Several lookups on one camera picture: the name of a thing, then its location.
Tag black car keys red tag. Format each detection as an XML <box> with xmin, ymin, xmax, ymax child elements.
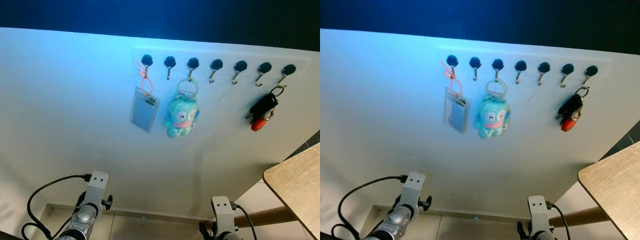
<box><xmin>555</xmin><ymin>86</ymin><xmax>591</xmax><ymax>133</ymax></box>
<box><xmin>245</xmin><ymin>85</ymin><xmax>288</xmax><ymax>132</ymax></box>

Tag wooden table leg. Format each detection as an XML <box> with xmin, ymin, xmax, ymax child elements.
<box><xmin>202</xmin><ymin>205</ymin><xmax>299</xmax><ymax>231</ymax></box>
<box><xmin>548</xmin><ymin>207</ymin><xmax>612</xmax><ymax>229</ymax></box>

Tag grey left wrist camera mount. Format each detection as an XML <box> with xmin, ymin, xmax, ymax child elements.
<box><xmin>395</xmin><ymin>172</ymin><xmax>427</xmax><ymax>217</ymax></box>
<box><xmin>75</xmin><ymin>170</ymin><xmax>110</xmax><ymax>217</ymax></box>

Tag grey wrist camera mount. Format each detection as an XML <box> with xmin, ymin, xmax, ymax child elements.
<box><xmin>395</xmin><ymin>172</ymin><xmax>427</xmax><ymax>217</ymax></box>
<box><xmin>527</xmin><ymin>195</ymin><xmax>551</xmax><ymax>236</ymax></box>
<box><xmin>211</xmin><ymin>195</ymin><xmax>236</xmax><ymax>236</ymax></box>
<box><xmin>75</xmin><ymin>170</ymin><xmax>110</xmax><ymax>217</ymax></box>

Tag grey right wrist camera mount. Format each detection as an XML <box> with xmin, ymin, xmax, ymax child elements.
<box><xmin>211</xmin><ymin>195</ymin><xmax>236</xmax><ymax>236</ymax></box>
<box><xmin>527</xmin><ymin>195</ymin><xmax>551</xmax><ymax>236</ymax></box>

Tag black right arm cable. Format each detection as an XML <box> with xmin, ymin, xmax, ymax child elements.
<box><xmin>230</xmin><ymin>202</ymin><xmax>259</xmax><ymax>240</ymax></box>
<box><xmin>545</xmin><ymin>201</ymin><xmax>572</xmax><ymax>240</ymax></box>

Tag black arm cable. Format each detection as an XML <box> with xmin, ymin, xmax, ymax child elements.
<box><xmin>21</xmin><ymin>173</ymin><xmax>94</xmax><ymax>240</ymax></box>
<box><xmin>545</xmin><ymin>201</ymin><xmax>572</xmax><ymax>240</ymax></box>
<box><xmin>330</xmin><ymin>174</ymin><xmax>409</xmax><ymax>240</ymax></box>
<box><xmin>230</xmin><ymin>202</ymin><xmax>259</xmax><ymax>240</ymax></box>

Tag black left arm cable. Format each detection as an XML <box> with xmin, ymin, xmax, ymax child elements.
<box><xmin>330</xmin><ymin>174</ymin><xmax>409</xmax><ymax>240</ymax></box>
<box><xmin>21</xmin><ymin>173</ymin><xmax>94</xmax><ymax>240</ymax></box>

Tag clear badge holder orange strap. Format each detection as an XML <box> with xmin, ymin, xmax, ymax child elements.
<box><xmin>130</xmin><ymin>61</ymin><xmax>161</xmax><ymax>134</ymax></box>
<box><xmin>440</xmin><ymin>61</ymin><xmax>471</xmax><ymax>135</ymax></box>

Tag blue plush toy keychain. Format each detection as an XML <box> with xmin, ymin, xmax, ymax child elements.
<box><xmin>474</xmin><ymin>79</ymin><xmax>510</xmax><ymax>140</ymax></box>
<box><xmin>163</xmin><ymin>78</ymin><xmax>200</xmax><ymax>139</ymax></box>

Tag white wall hook rack plate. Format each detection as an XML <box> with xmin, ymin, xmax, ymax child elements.
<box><xmin>132</xmin><ymin>47</ymin><xmax>307</xmax><ymax>77</ymax></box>
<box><xmin>436</xmin><ymin>47</ymin><xmax>612</xmax><ymax>78</ymax></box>

